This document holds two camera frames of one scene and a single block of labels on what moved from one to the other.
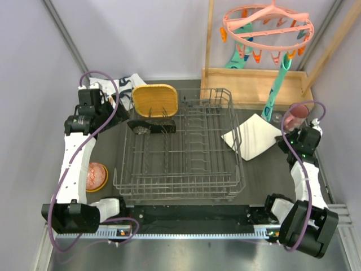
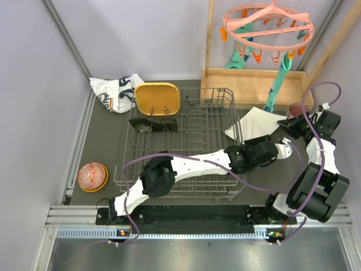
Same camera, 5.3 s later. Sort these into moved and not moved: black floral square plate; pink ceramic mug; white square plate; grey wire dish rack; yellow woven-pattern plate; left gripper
Moved: white square plate; left gripper
Not moved: black floral square plate; grey wire dish rack; pink ceramic mug; yellow woven-pattern plate
